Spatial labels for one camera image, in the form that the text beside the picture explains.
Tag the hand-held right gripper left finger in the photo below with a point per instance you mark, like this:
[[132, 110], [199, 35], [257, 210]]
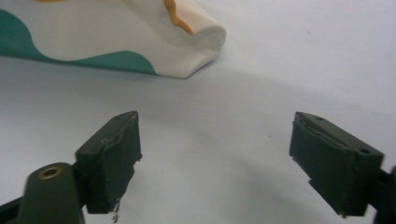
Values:
[[107, 168]]

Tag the white cloth with coloured patches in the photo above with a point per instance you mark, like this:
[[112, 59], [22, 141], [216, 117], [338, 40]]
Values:
[[102, 34]]

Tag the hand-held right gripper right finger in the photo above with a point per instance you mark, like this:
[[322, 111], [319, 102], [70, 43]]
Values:
[[330, 161]]

